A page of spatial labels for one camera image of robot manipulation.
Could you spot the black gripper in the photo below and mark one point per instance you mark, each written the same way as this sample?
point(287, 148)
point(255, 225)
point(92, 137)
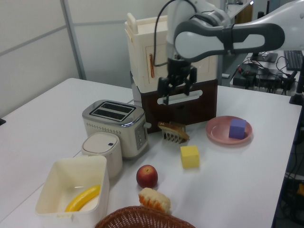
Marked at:
point(179, 69)

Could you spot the purple foam cube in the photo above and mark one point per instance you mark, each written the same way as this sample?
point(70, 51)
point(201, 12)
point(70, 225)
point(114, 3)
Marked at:
point(237, 129)

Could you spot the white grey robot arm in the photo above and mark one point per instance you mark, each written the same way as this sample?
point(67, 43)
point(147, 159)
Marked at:
point(202, 42)

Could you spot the pink plate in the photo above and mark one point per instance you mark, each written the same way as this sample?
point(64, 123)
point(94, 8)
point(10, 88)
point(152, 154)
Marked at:
point(216, 130)

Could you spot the yellow foam cube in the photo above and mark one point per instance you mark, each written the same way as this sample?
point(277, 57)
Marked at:
point(190, 158)

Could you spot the brown toast slice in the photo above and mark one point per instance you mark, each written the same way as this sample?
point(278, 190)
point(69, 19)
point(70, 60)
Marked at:
point(174, 130)

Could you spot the cream toy cabinet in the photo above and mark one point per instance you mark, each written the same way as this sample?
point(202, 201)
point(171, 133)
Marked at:
point(142, 40)

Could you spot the brown toast rack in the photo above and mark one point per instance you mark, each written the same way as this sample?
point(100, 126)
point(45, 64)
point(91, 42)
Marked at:
point(169, 138)

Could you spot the cream chrome toaster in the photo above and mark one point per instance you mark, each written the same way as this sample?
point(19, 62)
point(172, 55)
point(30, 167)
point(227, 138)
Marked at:
point(107, 128)

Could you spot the black monitor stand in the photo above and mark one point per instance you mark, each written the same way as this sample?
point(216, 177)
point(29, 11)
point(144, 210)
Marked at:
point(263, 57)

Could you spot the red apple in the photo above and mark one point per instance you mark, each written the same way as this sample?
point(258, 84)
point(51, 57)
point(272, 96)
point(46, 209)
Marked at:
point(146, 177)

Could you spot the small white lidded bin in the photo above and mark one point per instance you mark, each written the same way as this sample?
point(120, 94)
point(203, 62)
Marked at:
point(99, 145)

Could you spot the black keyboard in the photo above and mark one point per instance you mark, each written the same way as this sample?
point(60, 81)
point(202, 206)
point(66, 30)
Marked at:
point(295, 59)

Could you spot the white orange bread piece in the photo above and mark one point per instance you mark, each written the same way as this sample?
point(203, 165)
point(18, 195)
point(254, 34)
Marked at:
point(155, 200)

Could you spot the cream plastic open box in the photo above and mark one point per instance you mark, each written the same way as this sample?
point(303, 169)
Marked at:
point(71, 171)

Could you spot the brown wicker basket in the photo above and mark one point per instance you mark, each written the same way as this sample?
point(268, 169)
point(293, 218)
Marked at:
point(142, 217)

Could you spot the yellow banana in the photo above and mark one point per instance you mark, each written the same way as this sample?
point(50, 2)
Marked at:
point(83, 198)

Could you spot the black desk clamp post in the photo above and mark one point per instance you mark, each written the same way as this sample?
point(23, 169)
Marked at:
point(298, 95)

